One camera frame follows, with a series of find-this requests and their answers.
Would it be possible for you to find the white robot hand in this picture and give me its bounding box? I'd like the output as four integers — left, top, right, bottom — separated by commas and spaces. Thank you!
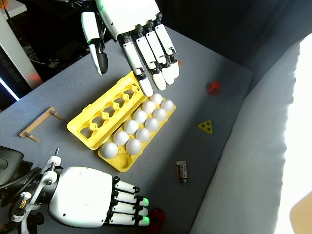
81, 0, 181, 98
48, 166, 150, 229

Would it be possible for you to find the yellow egg carton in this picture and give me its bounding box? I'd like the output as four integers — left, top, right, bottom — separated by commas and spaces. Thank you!
67, 70, 177, 173

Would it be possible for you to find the white toy egg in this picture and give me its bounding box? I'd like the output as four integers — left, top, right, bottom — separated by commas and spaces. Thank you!
125, 138, 142, 156
133, 110, 148, 124
141, 100, 156, 115
113, 131, 130, 146
153, 108, 167, 122
150, 93, 163, 106
123, 119, 139, 135
136, 128, 151, 143
145, 117, 159, 132
160, 99, 175, 113
101, 142, 119, 159

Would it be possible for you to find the red toy car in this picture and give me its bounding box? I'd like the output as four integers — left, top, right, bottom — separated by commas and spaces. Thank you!
141, 208, 166, 234

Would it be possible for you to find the white desk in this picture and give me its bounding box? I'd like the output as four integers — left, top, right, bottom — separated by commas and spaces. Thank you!
0, 0, 44, 90

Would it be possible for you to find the dark curtain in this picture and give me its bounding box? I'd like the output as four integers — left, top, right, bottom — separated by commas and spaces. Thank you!
156, 0, 312, 74

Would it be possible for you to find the grey table cloth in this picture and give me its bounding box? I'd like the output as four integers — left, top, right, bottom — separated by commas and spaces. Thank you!
0, 24, 254, 234

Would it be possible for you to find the white glowing light bar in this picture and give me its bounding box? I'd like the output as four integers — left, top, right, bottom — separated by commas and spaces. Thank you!
0, 78, 20, 101

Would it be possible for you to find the yellow three-hole triangle block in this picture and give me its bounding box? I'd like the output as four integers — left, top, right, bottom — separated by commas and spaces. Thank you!
197, 119, 214, 135

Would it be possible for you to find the white padded cushion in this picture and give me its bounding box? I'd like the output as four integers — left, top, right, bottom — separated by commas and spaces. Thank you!
189, 31, 312, 234

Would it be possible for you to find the beige wooden board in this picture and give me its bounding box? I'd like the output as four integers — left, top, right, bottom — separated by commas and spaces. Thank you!
290, 192, 312, 234

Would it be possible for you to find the wooden frame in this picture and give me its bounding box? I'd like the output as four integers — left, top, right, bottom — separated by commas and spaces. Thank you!
19, 106, 63, 143

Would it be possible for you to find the red cube frame block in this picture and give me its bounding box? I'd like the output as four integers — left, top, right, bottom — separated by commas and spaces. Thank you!
207, 81, 222, 96

